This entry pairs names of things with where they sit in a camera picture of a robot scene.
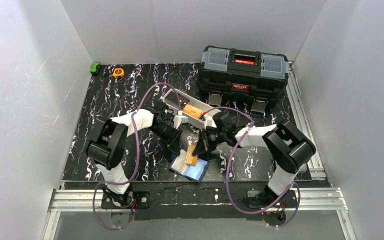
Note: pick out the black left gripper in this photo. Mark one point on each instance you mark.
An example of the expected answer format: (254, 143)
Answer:
(173, 141)

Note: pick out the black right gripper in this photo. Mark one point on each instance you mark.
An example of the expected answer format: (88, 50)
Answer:
(205, 141)

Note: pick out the blue leather card holder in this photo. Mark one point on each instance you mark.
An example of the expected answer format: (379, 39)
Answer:
(194, 173)

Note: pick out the orange card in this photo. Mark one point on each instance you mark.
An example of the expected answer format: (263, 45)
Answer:
(193, 111)

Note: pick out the white oblong plastic tray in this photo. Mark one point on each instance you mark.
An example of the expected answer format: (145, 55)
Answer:
(171, 99)

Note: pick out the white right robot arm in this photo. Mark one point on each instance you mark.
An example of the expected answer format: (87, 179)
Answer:
(290, 148)

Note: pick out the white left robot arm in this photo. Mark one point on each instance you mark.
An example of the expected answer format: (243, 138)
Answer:
(106, 146)

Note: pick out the black card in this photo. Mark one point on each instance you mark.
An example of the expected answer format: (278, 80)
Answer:
(183, 101)

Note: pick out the black marbled table mat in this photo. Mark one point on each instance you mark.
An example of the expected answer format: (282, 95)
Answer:
(108, 97)

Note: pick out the yellow tape measure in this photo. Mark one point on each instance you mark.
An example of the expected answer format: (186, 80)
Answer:
(118, 73)

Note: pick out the black plastic toolbox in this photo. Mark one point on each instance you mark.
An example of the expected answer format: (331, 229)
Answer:
(255, 78)

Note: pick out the green small object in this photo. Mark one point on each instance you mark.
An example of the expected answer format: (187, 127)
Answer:
(94, 67)

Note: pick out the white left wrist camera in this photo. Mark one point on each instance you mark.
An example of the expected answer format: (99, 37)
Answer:
(179, 119)

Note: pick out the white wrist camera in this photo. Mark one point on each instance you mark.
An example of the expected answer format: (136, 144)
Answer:
(179, 119)
(207, 121)

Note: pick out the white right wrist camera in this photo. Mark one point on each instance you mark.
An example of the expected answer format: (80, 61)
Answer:
(207, 121)

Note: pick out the aluminium frame rail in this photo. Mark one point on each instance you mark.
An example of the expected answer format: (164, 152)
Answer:
(194, 211)

